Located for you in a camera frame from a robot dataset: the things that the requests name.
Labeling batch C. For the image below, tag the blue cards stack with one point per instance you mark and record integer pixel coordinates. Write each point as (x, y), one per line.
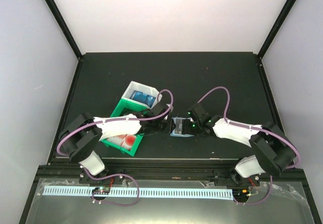
(143, 98)

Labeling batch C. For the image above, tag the blue card holder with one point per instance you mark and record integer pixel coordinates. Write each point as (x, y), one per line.
(185, 134)

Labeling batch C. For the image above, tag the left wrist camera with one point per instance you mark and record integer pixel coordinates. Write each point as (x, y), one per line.
(168, 110)

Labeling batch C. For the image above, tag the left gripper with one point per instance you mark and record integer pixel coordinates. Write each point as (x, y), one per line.
(167, 129)

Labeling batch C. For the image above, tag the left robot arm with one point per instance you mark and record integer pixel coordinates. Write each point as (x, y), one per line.
(79, 139)

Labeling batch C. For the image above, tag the black vip card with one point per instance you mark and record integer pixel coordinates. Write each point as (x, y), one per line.
(178, 131)

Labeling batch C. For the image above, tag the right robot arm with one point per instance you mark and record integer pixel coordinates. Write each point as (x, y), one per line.
(273, 152)

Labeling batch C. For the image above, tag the black aluminium frame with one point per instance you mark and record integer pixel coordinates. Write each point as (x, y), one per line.
(160, 169)

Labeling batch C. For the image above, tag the small circuit board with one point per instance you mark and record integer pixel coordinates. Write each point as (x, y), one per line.
(101, 190)

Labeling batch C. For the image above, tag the green front bin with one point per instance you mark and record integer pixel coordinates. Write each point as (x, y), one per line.
(124, 151)

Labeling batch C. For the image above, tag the red white cards stack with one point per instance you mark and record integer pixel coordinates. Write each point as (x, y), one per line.
(124, 141)

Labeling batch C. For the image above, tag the white slotted cable duct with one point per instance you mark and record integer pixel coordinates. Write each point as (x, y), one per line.
(187, 193)

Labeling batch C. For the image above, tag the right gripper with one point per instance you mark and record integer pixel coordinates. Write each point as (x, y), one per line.
(186, 129)

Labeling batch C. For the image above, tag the white bin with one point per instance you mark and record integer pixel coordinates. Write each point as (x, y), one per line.
(143, 88)

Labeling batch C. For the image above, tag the green bin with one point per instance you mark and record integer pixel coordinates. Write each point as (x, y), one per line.
(124, 151)
(126, 105)

